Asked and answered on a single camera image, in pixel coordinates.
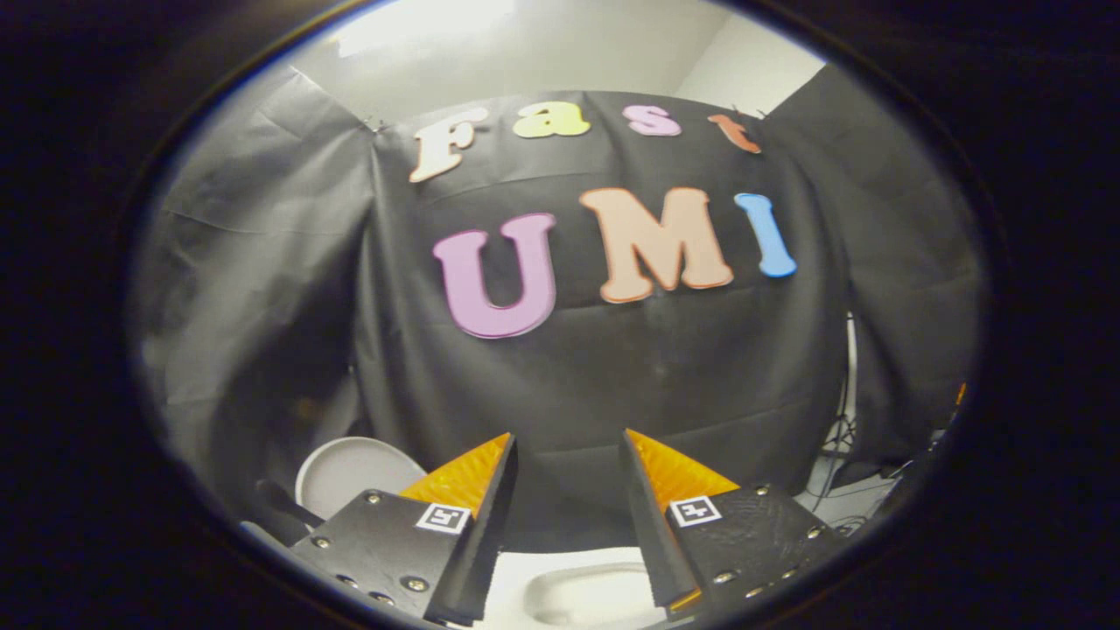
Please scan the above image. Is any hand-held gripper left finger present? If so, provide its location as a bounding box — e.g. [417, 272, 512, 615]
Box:
[289, 432, 519, 627]

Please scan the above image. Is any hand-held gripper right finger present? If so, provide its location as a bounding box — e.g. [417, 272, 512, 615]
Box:
[619, 428, 846, 623]

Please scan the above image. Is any white toilet lid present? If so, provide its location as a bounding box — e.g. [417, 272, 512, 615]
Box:
[295, 436, 428, 522]

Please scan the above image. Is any black backdrop cloth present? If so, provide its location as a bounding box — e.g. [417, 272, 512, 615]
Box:
[131, 66, 990, 554]

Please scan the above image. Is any black light stand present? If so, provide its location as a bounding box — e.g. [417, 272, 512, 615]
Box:
[821, 313, 860, 491]

